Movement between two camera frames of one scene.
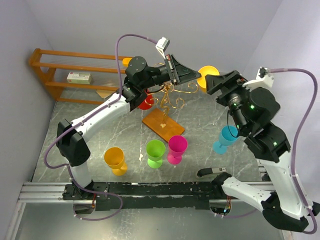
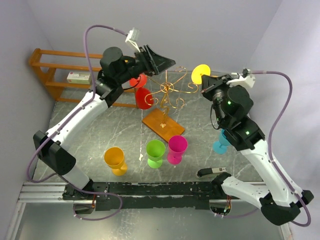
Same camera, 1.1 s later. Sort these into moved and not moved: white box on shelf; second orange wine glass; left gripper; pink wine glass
Moved: left gripper
Not moved: second orange wine glass; pink wine glass; white box on shelf
